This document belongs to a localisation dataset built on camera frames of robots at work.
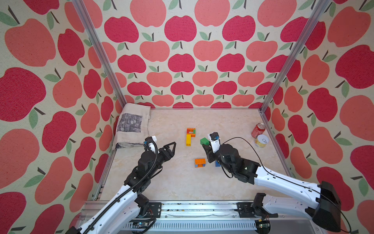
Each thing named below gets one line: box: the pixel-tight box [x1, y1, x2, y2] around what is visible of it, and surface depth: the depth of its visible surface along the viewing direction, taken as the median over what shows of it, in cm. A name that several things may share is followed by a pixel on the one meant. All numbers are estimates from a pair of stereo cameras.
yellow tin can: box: [255, 134, 269, 148], surface depth 98 cm
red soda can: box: [251, 122, 266, 138], surface depth 98 cm
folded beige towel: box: [112, 103, 151, 150], surface depth 106 cm
